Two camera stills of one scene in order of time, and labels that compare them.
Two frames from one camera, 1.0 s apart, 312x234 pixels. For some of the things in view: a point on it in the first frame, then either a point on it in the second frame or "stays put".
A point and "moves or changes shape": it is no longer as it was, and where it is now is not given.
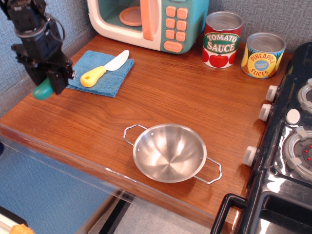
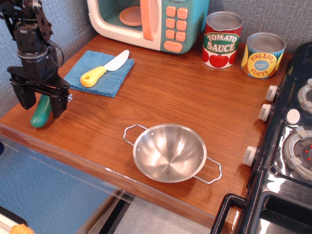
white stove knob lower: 249,156 stays put
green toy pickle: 44,90 moves or changes shape
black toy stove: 280,201 stays put
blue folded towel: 107,86 stays put
